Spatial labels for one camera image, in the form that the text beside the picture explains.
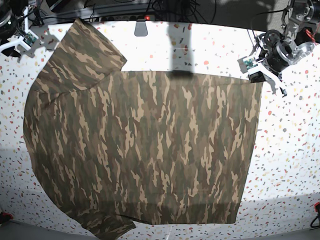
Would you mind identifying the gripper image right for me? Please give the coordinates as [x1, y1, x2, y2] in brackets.
[248, 30, 294, 97]

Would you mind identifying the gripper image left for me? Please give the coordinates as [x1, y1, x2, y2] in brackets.
[0, 9, 33, 58]

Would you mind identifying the camouflage T-shirt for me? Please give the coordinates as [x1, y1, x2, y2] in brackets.
[23, 19, 263, 240]

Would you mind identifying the black power strip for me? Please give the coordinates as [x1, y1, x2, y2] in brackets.
[96, 14, 156, 22]

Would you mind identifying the red clamp right corner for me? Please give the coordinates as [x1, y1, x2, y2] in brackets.
[314, 202, 320, 215]

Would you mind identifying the red clamp corner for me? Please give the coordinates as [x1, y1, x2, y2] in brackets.
[314, 202, 320, 215]
[0, 212, 13, 224]

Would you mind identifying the red clamp left corner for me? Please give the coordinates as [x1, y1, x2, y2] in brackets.
[0, 212, 13, 224]

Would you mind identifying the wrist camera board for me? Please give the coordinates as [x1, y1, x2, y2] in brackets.
[237, 55, 257, 74]
[23, 30, 38, 47]

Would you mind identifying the black cable bundle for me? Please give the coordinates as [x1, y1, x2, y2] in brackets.
[147, 0, 218, 25]

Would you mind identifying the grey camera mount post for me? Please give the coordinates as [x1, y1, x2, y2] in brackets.
[134, 20, 148, 37]

